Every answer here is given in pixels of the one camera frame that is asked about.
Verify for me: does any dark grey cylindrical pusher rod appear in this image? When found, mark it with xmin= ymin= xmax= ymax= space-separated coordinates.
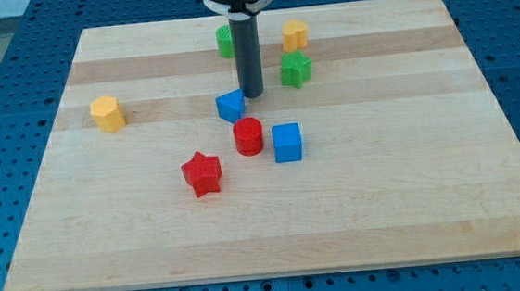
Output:
xmin=229 ymin=17 xmax=264 ymax=99

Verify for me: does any green star block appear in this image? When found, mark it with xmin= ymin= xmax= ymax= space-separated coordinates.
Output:
xmin=280 ymin=49 xmax=313 ymax=89

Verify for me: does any blue triangle block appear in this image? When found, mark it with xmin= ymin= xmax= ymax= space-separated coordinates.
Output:
xmin=215 ymin=88 xmax=245 ymax=123

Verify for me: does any red star block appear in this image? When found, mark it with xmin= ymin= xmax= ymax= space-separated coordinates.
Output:
xmin=181 ymin=151 xmax=222 ymax=197

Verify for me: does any green cylinder block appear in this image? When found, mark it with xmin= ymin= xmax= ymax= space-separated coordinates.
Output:
xmin=215 ymin=24 xmax=235 ymax=58

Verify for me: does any yellow heart block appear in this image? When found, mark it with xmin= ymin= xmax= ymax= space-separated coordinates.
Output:
xmin=282 ymin=19 xmax=309 ymax=52

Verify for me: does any red cylinder block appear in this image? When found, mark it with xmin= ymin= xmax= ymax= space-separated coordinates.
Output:
xmin=233 ymin=117 xmax=264 ymax=157

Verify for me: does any blue cube block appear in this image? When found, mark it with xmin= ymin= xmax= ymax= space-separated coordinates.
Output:
xmin=272 ymin=122 xmax=303 ymax=164

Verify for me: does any yellow hexagon block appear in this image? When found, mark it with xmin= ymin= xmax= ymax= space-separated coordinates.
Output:
xmin=90 ymin=95 xmax=126 ymax=133

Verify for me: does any light wooden board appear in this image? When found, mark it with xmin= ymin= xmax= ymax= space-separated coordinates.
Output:
xmin=4 ymin=0 xmax=520 ymax=291

